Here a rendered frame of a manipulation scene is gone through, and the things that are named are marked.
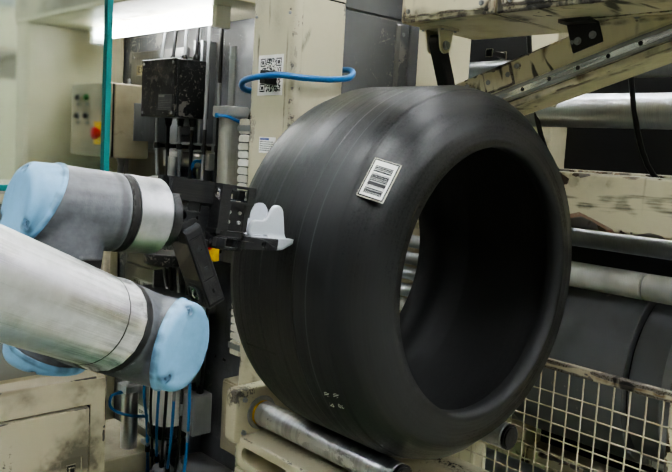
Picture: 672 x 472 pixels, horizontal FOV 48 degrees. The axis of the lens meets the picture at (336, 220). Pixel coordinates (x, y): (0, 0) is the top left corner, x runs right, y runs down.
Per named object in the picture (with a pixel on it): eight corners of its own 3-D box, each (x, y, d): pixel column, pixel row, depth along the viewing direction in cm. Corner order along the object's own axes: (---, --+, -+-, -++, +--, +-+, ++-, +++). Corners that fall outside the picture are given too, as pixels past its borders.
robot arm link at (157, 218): (136, 256, 83) (96, 245, 90) (174, 259, 87) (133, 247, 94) (147, 176, 83) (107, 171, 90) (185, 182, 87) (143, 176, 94)
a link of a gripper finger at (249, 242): (285, 240, 98) (230, 235, 92) (283, 252, 98) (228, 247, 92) (263, 236, 101) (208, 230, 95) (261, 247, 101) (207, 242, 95)
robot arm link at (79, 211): (-11, 246, 81) (1, 154, 81) (98, 253, 90) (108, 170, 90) (23, 257, 75) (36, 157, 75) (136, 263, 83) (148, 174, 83)
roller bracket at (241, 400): (223, 440, 134) (226, 387, 133) (377, 398, 162) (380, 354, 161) (234, 446, 132) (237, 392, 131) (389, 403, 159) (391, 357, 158)
